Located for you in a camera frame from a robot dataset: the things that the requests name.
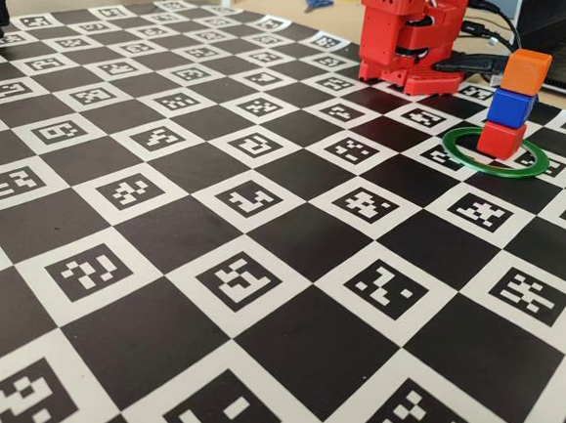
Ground red cube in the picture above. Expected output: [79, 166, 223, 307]
[474, 118, 526, 162]

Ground blue cube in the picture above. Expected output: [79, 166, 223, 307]
[486, 86, 538, 130]

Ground orange cube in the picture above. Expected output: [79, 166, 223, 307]
[500, 48, 554, 97]

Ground black white marker mat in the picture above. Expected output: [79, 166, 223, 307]
[0, 0, 566, 423]

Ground blue scissors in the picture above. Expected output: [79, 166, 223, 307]
[303, 0, 335, 16]

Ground black table clamp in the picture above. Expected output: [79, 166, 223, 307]
[433, 50, 512, 78]

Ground black laptop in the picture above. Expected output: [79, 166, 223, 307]
[510, 0, 566, 98]

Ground green ring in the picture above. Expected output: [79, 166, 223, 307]
[438, 125, 551, 183]

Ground black usb cable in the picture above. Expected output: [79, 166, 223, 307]
[459, 20, 517, 50]
[464, 0, 526, 53]

